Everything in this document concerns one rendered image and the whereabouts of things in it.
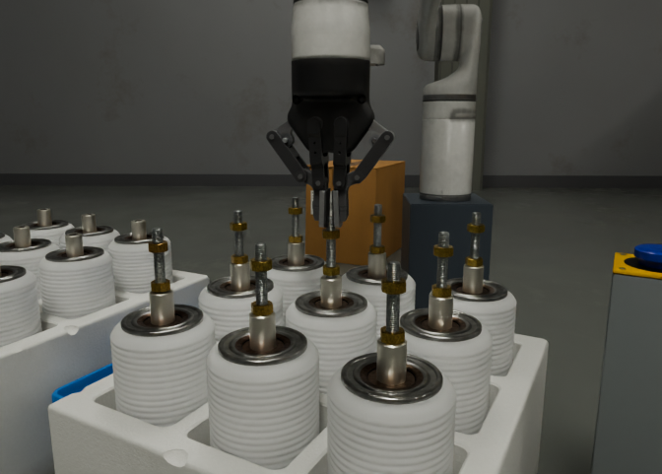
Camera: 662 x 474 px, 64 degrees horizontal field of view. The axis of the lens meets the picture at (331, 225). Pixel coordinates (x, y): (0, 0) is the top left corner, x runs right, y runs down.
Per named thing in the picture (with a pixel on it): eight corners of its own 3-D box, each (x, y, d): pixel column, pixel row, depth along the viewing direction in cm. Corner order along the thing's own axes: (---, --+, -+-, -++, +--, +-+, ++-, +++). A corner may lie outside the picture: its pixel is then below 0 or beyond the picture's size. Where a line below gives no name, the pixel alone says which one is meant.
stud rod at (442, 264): (433, 311, 50) (436, 232, 48) (437, 308, 50) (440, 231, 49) (443, 313, 49) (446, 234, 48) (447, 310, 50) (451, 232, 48)
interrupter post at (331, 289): (346, 304, 56) (346, 275, 56) (337, 312, 54) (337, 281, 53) (325, 302, 57) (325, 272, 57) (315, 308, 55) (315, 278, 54)
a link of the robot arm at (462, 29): (478, 9, 94) (473, 108, 98) (424, 11, 95) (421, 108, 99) (487, -3, 85) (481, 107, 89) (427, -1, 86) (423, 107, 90)
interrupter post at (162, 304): (145, 327, 50) (142, 294, 50) (159, 317, 53) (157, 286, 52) (167, 329, 50) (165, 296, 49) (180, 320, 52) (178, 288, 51)
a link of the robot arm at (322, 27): (385, 67, 57) (386, 6, 56) (373, 56, 46) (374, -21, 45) (302, 69, 59) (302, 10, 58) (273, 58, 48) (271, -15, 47)
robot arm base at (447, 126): (416, 194, 101) (419, 101, 98) (465, 194, 101) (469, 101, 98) (423, 201, 92) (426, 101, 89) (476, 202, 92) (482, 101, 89)
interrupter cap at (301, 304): (377, 301, 57) (377, 295, 57) (350, 325, 51) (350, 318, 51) (314, 292, 61) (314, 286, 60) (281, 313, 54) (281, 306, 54)
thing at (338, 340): (386, 446, 61) (389, 297, 58) (355, 499, 53) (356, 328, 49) (312, 426, 65) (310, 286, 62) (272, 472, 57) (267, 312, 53)
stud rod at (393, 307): (399, 363, 39) (401, 264, 38) (385, 363, 39) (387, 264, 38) (397, 357, 40) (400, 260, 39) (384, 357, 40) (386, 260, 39)
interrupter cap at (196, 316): (103, 334, 48) (102, 327, 48) (151, 306, 56) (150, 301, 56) (177, 343, 47) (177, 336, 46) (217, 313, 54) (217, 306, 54)
